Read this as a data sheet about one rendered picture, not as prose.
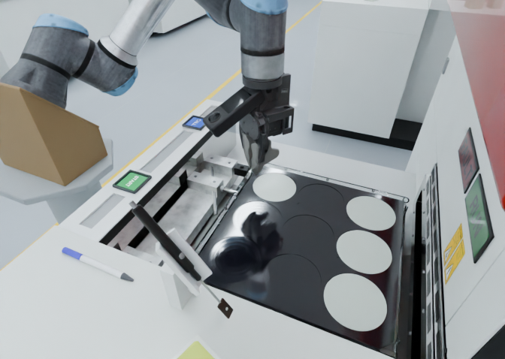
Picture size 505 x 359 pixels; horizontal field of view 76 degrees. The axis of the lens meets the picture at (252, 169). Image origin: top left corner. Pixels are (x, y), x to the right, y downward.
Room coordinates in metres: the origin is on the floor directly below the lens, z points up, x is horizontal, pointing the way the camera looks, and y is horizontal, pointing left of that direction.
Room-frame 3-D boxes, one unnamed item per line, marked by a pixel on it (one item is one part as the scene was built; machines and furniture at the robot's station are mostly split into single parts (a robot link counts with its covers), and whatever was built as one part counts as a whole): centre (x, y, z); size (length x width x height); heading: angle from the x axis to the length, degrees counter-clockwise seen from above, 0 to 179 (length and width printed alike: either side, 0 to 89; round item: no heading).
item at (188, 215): (0.51, 0.14, 0.87); 0.36 x 0.08 x 0.03; 157
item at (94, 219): (0.63, 0.20, 0.89); 0.55 x 0.09 x 0.14; 157
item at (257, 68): (0.56, -0.02, 1.19); 0.08 x 0.08 x 0.05
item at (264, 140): (0.52, -0.01, 1.05); 0.05 x 0.02 x 0.09; 31
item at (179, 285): (0.24, 0.09, 1.03); 0.06 x 0.04 x 0.13; 67
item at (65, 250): (0.30, 0.24, 0.97); 0.14 x 0.01 x 0.01; 66
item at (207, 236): (0.50, 0.06, 0.90); 0.38 x 0.01 x 0.01; 157
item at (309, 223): (0.43, -0.11, 0.90); 0.34 x 0.34 x 0.01; 67
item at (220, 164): (0.66, 0.08, 0.89); 0.08 x 0.03 x 0.03; 67
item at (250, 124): (0.56, -0.02, 1.11); 0.09 x 0.08 x 0.12; 121
